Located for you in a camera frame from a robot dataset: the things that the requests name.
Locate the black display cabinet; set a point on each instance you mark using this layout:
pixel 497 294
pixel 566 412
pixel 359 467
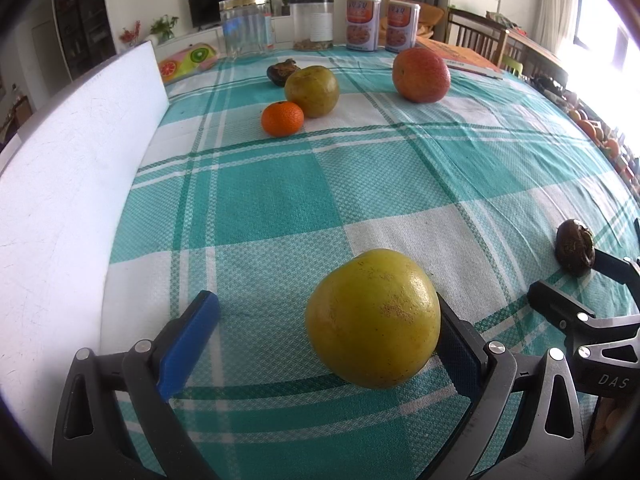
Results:
pixel 82 15

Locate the clear jar with black lid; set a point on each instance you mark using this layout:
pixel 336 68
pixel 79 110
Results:
pixel 312 25

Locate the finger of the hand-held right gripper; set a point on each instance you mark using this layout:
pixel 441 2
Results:
pixel 562 307
pixel 617 272

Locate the white television cabinet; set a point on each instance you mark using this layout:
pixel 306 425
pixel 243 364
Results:
pixel 200 37

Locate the leafy plant in white vase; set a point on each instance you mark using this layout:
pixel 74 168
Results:
pixel 164 27

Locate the black television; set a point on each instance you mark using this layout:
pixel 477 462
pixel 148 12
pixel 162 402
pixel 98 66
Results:
pixel 207 2

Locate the window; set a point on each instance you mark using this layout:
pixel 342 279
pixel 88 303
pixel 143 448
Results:
pixel 610 30

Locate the green yellow orange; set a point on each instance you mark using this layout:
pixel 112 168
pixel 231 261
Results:
pixel 312 91
pixel 372 317

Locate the teal checked tablecloth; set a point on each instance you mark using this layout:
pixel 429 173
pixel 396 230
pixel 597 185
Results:
pixel 280 200

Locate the orange book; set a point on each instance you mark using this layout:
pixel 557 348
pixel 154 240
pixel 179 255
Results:
pixel 465 57

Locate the small tangerine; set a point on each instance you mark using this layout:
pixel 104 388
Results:
pixel 282 119

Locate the white sheer curtain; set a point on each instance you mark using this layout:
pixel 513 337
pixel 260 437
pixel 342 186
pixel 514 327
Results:
pixel 555 5

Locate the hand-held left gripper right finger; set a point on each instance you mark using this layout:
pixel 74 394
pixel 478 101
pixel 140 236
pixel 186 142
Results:
pixel 462 360

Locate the large red orange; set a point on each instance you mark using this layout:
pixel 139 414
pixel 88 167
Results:
pixel 421 75

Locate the small green potted plant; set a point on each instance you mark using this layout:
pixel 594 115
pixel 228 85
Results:
pixel 285 2

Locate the red flower decoration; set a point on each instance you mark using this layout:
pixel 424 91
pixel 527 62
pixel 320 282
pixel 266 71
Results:
pixel 130 35

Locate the glass jar with gold lid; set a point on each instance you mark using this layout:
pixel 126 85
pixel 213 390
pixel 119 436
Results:
pixel 245 27

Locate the small green chair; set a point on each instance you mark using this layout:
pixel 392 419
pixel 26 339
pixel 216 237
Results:
pixel 512 64

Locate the white orange labelled can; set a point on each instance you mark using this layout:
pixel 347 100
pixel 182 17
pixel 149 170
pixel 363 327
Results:
pixel 401 27
pixel 363 25

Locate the shiitake mushroom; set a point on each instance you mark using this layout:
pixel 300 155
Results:
pixel 575 250
pixel 282 72

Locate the dark wooden chair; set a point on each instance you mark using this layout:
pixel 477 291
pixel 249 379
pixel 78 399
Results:
pixel 475 35

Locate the person's right hand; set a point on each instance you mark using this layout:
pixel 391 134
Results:
pixel 616 420

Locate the fruit print cushion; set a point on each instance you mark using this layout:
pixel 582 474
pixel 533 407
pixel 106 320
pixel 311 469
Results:
pixel 187 62

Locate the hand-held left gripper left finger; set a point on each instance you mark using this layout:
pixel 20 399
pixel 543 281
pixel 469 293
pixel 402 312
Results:
pixel 190 345

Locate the orange bean bag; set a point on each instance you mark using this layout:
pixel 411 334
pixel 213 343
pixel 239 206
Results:
pixel 432 17

